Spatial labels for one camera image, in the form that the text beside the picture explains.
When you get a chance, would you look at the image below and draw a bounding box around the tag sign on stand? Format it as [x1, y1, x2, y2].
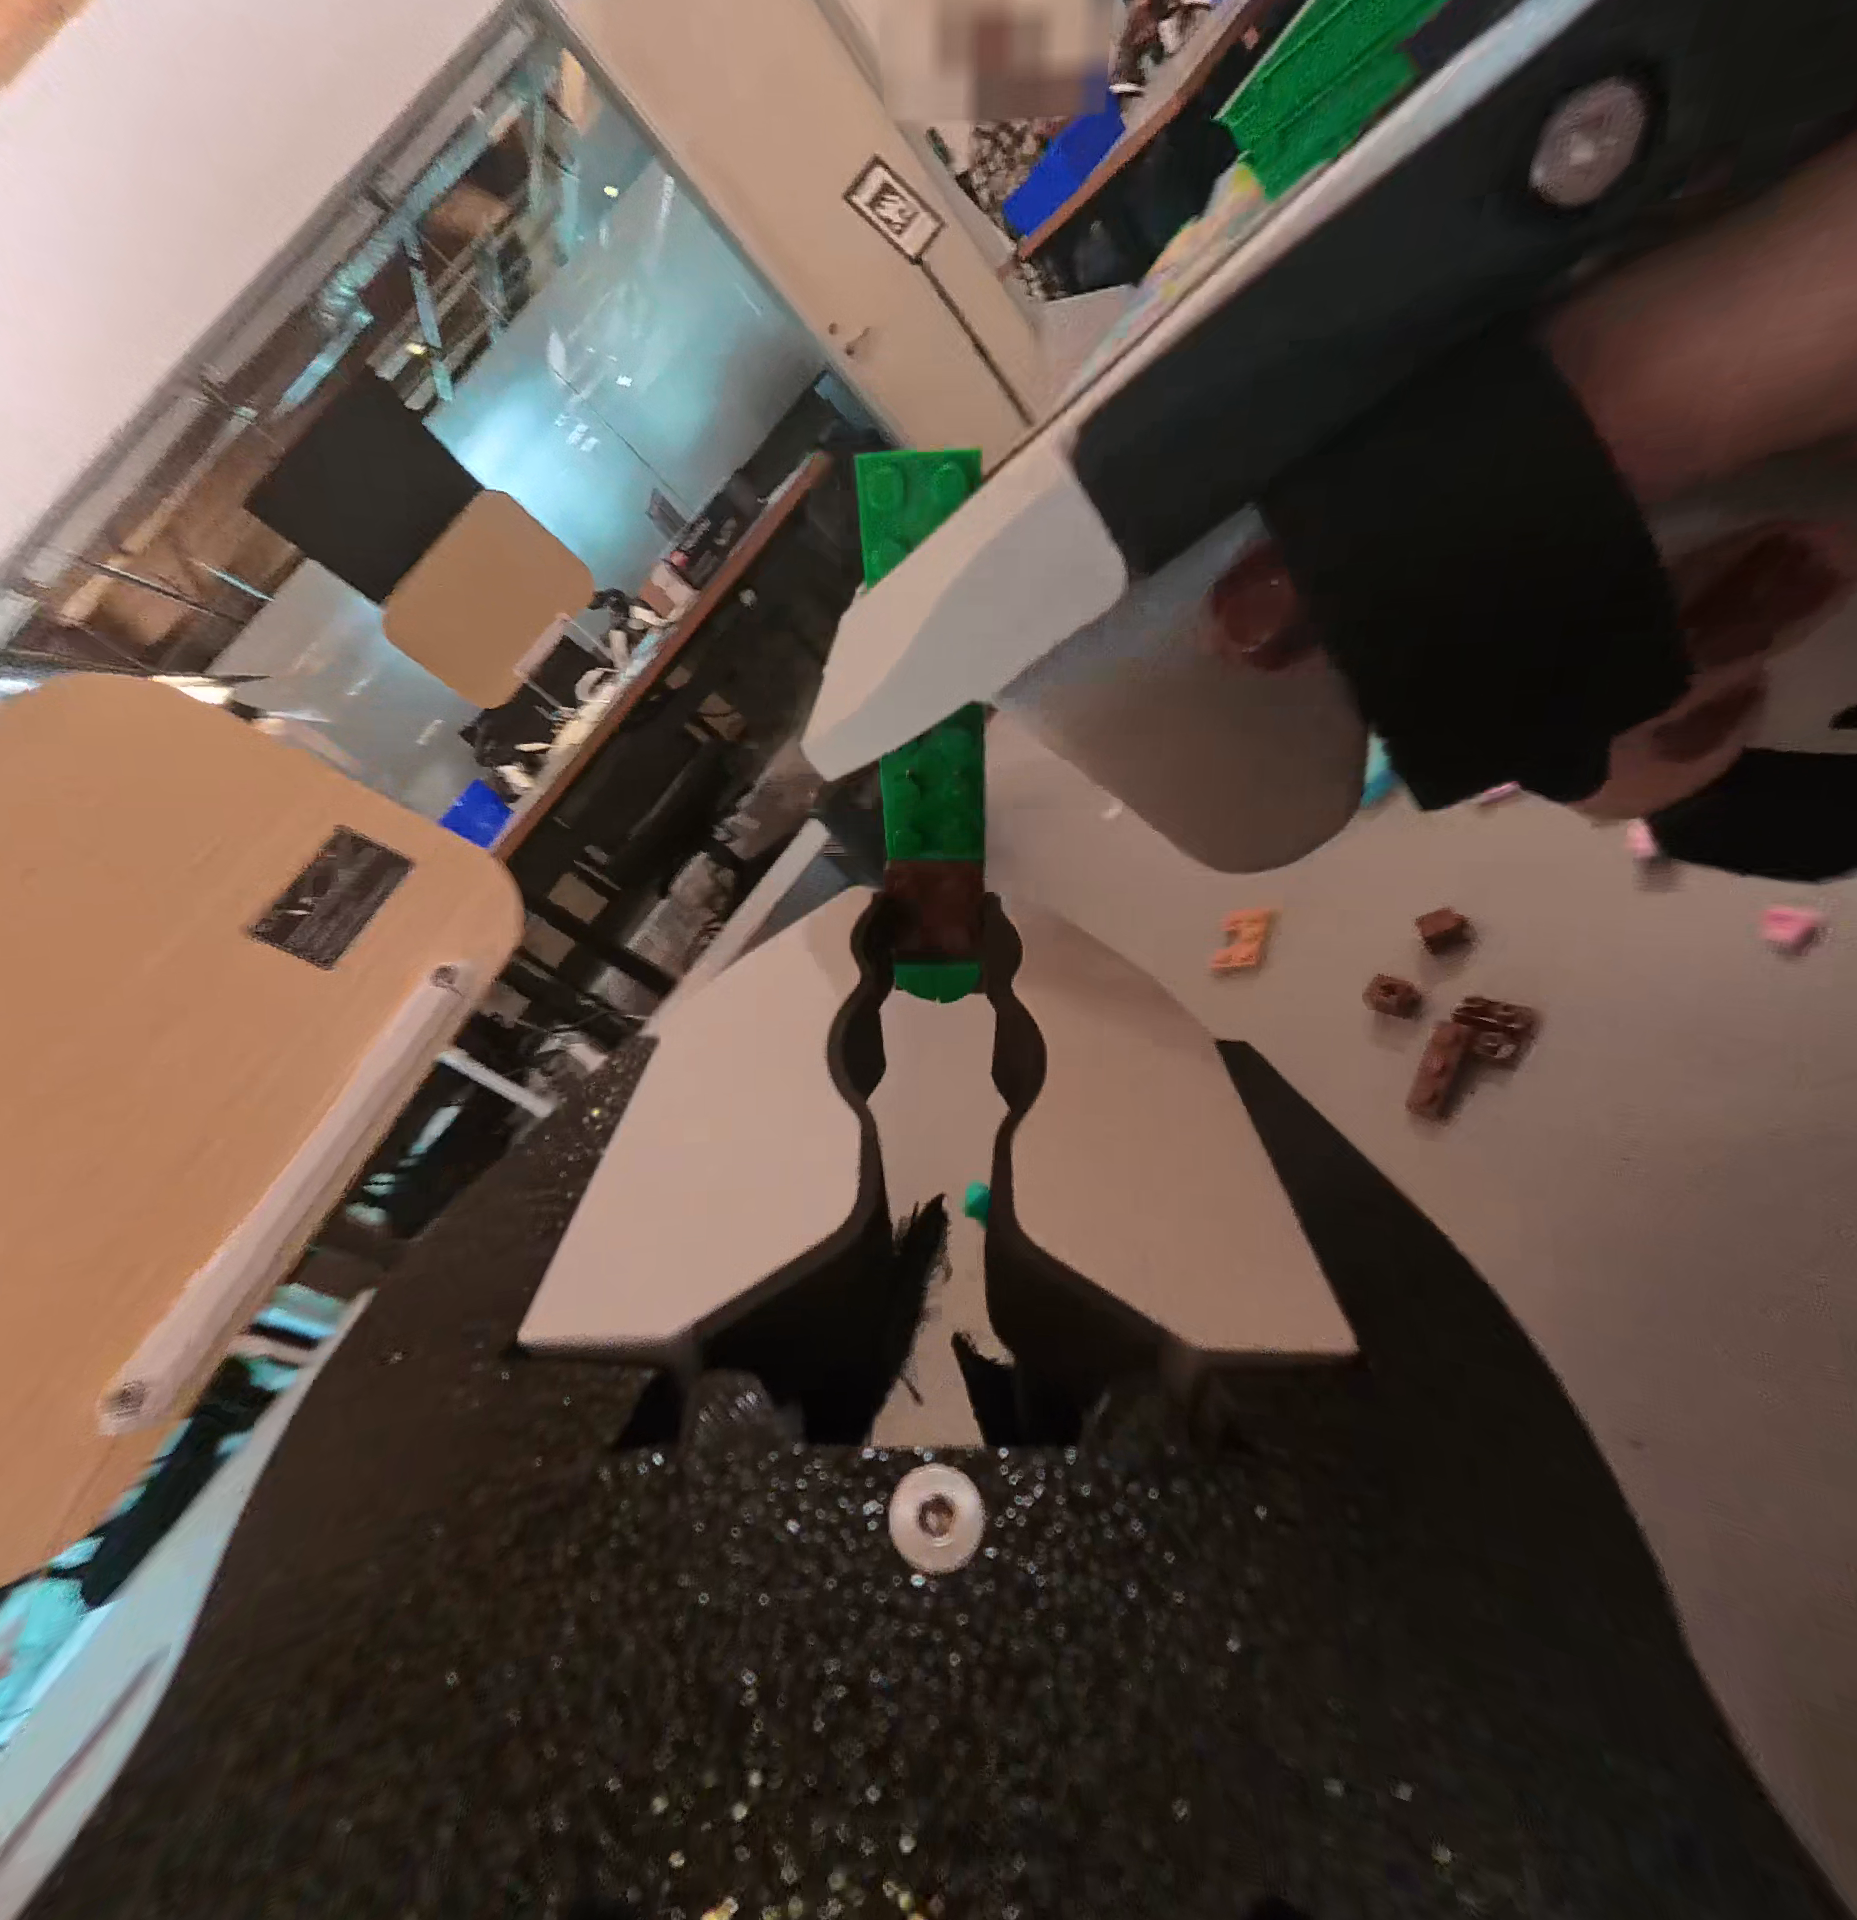
[842, 154, 1043, 426]

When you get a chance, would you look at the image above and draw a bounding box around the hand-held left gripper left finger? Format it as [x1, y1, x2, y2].
[517, 901, 889, 1359]

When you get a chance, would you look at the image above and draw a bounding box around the long green lego plate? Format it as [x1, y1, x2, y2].
[856, 446, 1008, 1003]

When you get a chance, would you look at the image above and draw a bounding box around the person's right hand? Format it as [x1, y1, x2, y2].
[1208, 165, 1857, 818]

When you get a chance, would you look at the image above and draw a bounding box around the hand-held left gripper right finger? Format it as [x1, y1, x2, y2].
[987, 892, 1361, 1359]

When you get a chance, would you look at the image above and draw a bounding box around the wooden desk lamp white base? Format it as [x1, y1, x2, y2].
[0, 674, 532, 1598]

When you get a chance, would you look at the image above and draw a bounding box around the green plastic bin stack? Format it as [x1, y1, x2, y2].
[1218, 0, 1454, 203]

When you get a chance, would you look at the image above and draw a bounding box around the blue storage bin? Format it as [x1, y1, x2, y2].
[1001, 113, 1129, 237]

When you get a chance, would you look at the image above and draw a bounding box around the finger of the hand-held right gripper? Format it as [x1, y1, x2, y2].
[798, 453, 1136, 788]

